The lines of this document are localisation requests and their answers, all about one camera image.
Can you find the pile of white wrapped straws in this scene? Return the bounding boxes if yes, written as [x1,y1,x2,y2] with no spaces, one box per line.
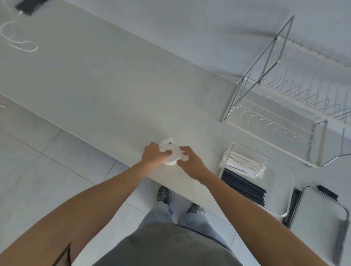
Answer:
[219,150,267,179]

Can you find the person's left hand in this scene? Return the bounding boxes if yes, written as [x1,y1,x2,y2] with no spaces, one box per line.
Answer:
[141,142,172,174]

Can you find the person's patterned shoe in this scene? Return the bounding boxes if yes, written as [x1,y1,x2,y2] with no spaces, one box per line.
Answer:
[187,203,206,215]
[156,185,173,205]

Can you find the person's left patterned shoe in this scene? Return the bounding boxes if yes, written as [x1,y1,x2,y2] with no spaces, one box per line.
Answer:
[156,185,173,205]

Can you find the translucent white plastic lid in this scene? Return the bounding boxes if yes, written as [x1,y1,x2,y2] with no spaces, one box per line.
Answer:
[158,137,190,166]

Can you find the black flat device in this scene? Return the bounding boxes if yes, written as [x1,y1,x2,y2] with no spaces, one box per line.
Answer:
[15,0,50,16]

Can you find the light blue jeans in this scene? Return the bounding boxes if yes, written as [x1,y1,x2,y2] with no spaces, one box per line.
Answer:
[135,201,237,253]

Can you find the silver metal tray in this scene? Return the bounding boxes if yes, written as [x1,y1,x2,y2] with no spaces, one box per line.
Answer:
[288,186,349,266]

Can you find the person's right hand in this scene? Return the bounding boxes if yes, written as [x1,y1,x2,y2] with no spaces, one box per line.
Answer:
[177,146,212,185]

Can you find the clear plastic tray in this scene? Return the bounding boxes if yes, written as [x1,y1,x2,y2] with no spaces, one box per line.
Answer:
[218,142,295,219]

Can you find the person's left forearm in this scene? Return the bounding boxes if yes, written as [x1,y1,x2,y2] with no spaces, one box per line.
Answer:
[0,161,151,266]

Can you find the person's right patterned shoe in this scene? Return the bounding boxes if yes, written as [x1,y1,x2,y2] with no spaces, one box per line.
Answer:
[187,203,206,215]

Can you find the white cable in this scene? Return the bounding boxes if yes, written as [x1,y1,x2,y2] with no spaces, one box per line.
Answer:
[0,10,38,52]

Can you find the bundle of black straws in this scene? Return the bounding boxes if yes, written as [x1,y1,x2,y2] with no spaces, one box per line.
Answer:
[221,168,267,206]

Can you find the grey shirt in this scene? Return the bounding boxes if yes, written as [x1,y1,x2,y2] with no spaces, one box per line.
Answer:
[93,221,243,266]

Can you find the person's right forearm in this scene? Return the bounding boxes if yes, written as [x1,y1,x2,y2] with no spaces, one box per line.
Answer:
[202,175,343,266]

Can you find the white wire dish rack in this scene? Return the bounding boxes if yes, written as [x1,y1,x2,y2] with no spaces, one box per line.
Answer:
[221,15,351,168]

